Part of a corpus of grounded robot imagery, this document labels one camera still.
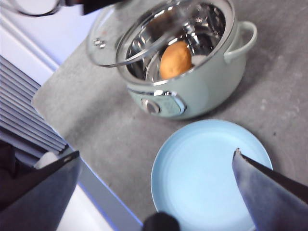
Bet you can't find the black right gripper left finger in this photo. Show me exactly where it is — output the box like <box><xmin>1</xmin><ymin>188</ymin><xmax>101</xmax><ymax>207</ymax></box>
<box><xmin>0</xmin><ymin>150</ymin><xmax>81</xmax><ymax>231</ymax></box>

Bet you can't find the blue round plate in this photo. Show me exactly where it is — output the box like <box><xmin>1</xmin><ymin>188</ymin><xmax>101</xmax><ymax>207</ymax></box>
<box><xmin>150</xmin><ymin>119</ymin><xmax>274</xmax><ymax>231</ymax></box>

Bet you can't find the black cable loop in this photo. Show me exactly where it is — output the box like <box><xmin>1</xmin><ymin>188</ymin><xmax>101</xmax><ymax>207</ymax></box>
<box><xmin>9</xmin><ymin>0</ymin><xmax>64</xmax><ymax>16</ymax></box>

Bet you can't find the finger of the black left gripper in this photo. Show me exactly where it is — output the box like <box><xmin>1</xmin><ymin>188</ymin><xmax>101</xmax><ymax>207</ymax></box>
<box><xmin>83</xmin><ymin>0</ymin><xmax>126</xmax><ymax>15</ymax></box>

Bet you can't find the glass lid with green knob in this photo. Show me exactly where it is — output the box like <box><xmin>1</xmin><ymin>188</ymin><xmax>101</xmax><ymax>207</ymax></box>
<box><xmin>86</xmin><ymin>0</ymin><xmax>205</xmax><ymax>68</ymax></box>

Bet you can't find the orange-brown potato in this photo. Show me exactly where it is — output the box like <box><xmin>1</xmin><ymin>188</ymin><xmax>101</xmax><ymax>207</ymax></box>
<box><xmin>159</xmin><ymin>40</ymin><xmax>193</xmax><ymax>79</ymax></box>

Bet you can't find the grey ribbed panel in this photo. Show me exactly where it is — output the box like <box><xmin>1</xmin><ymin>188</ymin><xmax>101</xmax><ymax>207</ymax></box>
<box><xmin>0</xmin><ymin>55</ymin><xmax>68</xmax><ymax>157</ymax></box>

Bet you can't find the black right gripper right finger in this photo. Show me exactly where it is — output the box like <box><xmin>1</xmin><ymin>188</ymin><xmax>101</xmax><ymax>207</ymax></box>
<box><xmin>231</xmin><ymin>148</ymin><xmax>308</xmax><ymax>231</ymax></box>

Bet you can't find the green electric steamer pot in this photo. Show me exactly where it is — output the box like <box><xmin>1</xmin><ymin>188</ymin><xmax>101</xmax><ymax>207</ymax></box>
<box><xmin>115</xmin><ymin>0</ymin><xmax>258</xmax><ymax>121</ymax></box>

